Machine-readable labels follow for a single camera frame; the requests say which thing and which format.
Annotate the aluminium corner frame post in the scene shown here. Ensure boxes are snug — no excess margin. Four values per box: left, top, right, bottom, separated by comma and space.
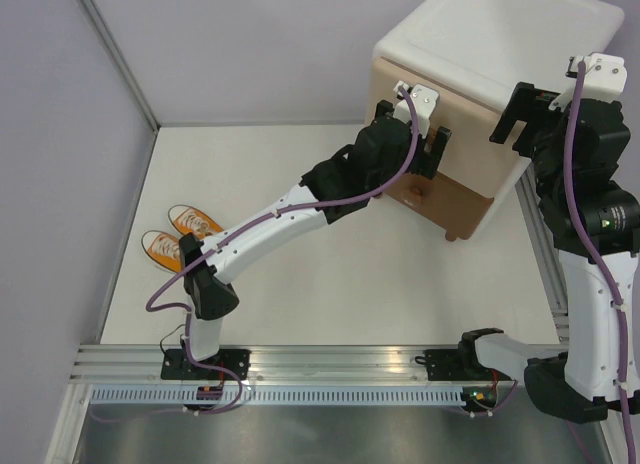
75, 0, 161, 134

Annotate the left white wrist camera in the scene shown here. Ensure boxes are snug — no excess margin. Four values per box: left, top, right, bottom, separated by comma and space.
392, 81, 440, 137

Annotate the brown drawer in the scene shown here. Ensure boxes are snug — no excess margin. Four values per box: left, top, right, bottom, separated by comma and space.
385, 173, 494, 242

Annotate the bear head drawer knob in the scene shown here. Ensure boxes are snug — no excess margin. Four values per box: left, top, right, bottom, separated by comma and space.
424, 127, 438, 153

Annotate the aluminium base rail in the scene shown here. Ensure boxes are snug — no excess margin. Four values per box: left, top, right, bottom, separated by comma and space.
69, 343, 566, 385

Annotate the white slotted cable duct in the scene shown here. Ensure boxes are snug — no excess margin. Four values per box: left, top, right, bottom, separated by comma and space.
90, 384, 465, 407

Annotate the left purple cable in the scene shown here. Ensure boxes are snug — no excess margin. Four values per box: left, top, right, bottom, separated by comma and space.
145, 86, 420, 385

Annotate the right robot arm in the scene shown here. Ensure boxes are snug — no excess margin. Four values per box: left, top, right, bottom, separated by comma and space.
456, 82, 639, 424

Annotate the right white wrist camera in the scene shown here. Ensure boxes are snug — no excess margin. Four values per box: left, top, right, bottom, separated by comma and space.
548, 53, 627, 111

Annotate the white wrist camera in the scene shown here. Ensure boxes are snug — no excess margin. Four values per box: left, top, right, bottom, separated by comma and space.
392, 81, 440, 137
548, 53, 627, 111

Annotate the white shoe cabinet body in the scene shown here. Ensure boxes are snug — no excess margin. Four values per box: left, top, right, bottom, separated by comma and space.
373, 0, 624, 236

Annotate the orange sneaker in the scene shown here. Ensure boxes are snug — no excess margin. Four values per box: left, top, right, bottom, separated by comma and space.
141, 230, 182, 274
168, 204, 223, 239

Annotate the brown drawer knob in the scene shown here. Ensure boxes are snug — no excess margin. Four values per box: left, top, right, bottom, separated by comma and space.
404, 186, 423, 207

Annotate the right aluminium frame rail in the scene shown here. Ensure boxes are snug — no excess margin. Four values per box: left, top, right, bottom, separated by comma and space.
515, 167, 570, 345

